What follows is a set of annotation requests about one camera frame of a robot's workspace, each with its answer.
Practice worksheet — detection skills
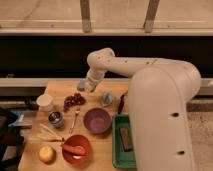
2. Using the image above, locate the green plastic tray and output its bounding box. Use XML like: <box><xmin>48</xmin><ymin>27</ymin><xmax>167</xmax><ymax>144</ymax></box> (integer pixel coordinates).
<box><xmin>112</xmin><ymin>115</ymin><xmax>136</xmax><ymax>169</ymax></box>

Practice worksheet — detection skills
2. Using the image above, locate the red bowl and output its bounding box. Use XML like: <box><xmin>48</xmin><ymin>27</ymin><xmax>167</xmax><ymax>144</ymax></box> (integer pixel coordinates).
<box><xmin>61</xmin><ymin>135</ymin><xmax>92</xmax><ymax>166</ymax></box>

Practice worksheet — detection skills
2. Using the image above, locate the purple bowl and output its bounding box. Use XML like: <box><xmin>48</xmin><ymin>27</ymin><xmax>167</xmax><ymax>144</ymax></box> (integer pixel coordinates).
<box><xmin>83</xmin><ymin>108</ymin><xmax>111</xmax><ymax>134</ymax></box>

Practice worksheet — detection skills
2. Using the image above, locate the yellow apple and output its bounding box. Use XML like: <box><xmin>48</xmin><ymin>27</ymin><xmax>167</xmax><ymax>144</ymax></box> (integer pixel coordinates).
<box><xmin>38</xmin><ymin>146</ymin><xmax>55</xmax><ymax>163</ymax></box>

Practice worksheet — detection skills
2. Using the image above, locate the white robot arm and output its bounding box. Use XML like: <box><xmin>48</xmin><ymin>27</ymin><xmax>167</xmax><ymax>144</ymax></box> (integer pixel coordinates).
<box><xmin>86</xmin><ymin>48</ymin><xmax>201</xmax><ymax>171</ymax></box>

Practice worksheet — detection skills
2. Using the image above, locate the bunch of red grapes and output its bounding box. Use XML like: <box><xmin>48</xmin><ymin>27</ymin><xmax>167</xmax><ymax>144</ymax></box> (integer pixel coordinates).
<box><xmin>63</xmin><ymin>93</ymin><xmax>86</xmax><ymax>112</ymax></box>

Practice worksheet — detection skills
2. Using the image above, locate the orange carrot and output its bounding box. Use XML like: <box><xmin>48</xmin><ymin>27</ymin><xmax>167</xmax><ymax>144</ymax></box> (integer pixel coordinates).
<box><xmin>62</xmin><ymin>144</ymin><xmax>86</xmax><ymax>156</ymax></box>

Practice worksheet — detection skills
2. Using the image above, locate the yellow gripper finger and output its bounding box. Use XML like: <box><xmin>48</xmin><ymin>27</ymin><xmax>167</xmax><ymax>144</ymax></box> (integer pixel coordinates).
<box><xmin>85</xmin><ymin>83</ymin><xmax>96</xmax><ymax>93</ymax></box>

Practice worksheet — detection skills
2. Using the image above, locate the metal fork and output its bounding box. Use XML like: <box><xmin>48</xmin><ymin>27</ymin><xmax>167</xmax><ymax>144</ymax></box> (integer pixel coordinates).
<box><xmin>69</xmin><ymin>107</ymin><xmax>81</xmax><ymax>134</ymax></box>

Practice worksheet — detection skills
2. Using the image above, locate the dark brown rectangular block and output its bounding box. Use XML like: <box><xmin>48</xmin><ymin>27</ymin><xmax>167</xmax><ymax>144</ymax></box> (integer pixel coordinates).
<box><xmin>119</xmin><ymin>127</ymin><xmax>133</xmax><ymax>151</ymax></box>

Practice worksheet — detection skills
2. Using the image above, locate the small metal can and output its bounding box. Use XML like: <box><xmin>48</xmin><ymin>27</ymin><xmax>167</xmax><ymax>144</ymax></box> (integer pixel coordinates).
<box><xmin>48</xmin><ymin>111</ymin><xmax>63</xmax><ymax>128</ymax></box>

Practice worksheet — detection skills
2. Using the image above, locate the crumpled light blue cloth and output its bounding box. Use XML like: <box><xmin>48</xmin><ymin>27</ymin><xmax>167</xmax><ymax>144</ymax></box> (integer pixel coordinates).
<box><xmin>101</xmin><ymin>90</ymin><xmax>115</xmax><ymax>107</ymax></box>

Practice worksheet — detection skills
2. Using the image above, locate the white cup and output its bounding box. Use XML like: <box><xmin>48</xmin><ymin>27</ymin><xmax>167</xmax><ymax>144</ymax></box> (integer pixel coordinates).
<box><xmin>36</xmin><ymin>94</ymin><xmax>53</xmax><ymax>112</ymax></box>

